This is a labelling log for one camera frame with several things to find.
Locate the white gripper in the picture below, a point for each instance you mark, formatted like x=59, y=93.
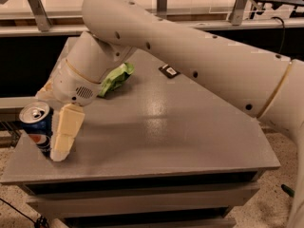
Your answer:
x=71, y=85

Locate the blue pepsi can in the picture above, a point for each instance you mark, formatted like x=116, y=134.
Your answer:
x=36, y=120

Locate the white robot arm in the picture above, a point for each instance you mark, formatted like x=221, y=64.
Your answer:
x=262, y=84

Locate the green snack bag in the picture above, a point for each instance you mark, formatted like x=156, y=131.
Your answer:
x=116, y=78

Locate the grey drawer cabinet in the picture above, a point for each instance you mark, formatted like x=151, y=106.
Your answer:
x=158, y=153

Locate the black snack packet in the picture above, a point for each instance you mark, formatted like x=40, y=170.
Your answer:
x=168, y=71

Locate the left metal bracket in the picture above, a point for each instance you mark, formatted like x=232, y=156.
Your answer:
x=40, y=16

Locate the metal bracket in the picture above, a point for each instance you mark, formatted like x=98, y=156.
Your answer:
x=161, y=0
x=236, y=15
x=40, y=16

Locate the middle metal bracket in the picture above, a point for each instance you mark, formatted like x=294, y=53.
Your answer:
x=161, y=0

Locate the right metal bracket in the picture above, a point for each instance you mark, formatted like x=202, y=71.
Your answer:
x=236, y=15

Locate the green handled tool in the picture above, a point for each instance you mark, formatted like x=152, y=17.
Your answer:
x=289, y=191

